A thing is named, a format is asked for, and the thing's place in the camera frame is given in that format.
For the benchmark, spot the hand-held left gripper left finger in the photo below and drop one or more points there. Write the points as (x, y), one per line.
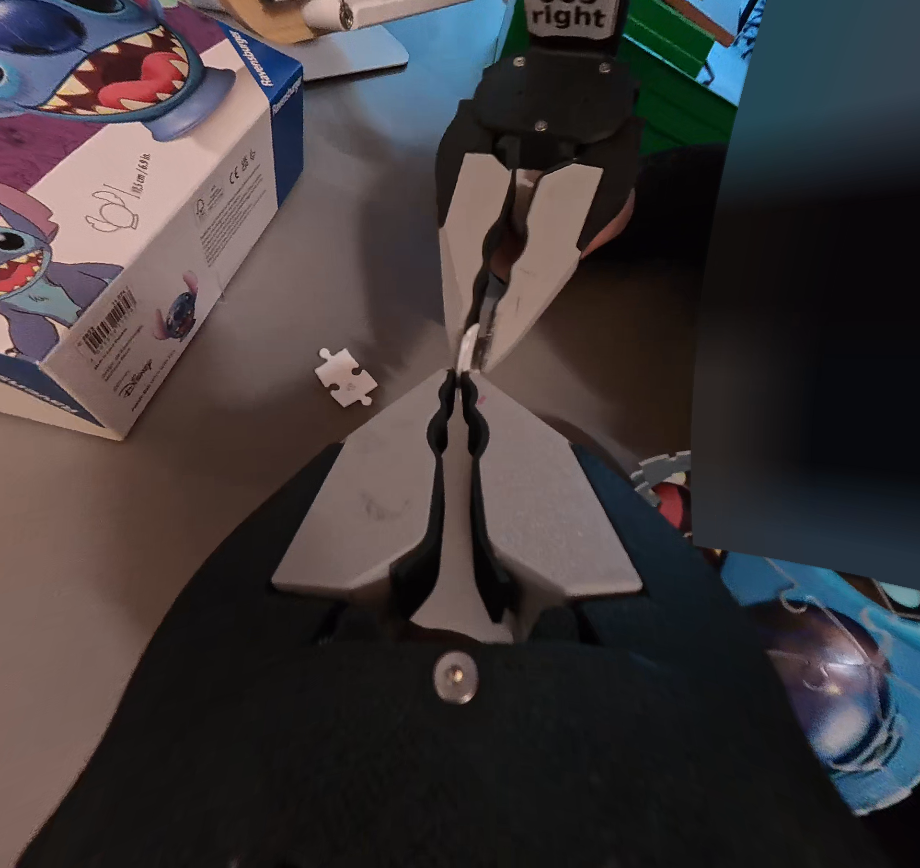
(366, 516)

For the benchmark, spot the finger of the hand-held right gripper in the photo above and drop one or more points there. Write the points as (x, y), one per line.
(467, 221)
(553, 235)

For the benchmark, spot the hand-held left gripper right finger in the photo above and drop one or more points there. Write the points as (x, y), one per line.
(553, 516)

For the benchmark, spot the white puzzle piece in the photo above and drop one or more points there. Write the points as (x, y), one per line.
(468, 347)
(346, 378)

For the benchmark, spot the blue puzzle ball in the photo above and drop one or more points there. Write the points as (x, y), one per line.
(826, 667)

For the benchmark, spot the person's right forearm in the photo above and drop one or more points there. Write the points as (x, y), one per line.
(683, 199)

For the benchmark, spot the printed cardboard puzzle box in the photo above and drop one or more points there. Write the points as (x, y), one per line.
(144, 235)

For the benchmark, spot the person's right hand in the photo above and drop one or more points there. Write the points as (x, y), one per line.
(614, 235)

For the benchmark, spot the green plastic bin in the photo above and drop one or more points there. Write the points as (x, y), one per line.
(668, 70)

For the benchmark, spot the grey metal stand base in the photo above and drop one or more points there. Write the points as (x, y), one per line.
(359, 55)

